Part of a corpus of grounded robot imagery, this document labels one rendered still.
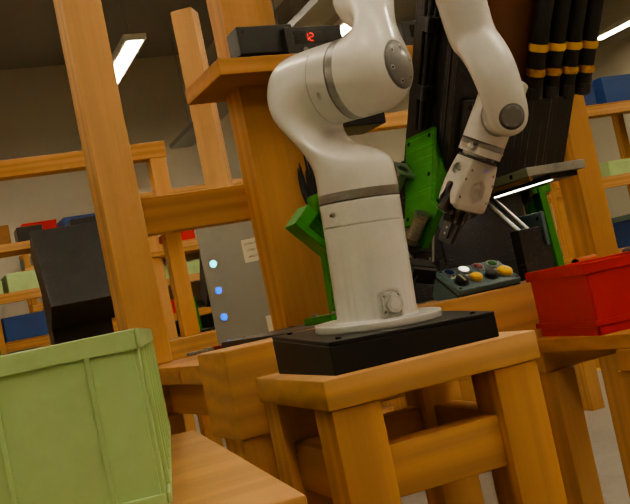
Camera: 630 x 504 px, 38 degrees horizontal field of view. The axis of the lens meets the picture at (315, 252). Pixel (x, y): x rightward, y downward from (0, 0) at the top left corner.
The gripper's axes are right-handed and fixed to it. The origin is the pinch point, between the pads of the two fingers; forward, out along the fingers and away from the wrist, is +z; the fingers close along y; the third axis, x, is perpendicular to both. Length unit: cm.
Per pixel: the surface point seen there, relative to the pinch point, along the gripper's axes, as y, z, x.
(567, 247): 472, 36, 265
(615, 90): 521, -92, 308
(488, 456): -35, 21, -47
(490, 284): 4.8, 6.4, -9.9
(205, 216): -7, 21, 68
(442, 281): -1.0, 9.0, -3.4
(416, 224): 10.4, 2.7, 17.6
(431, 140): 13.4, -15.2, 24.6
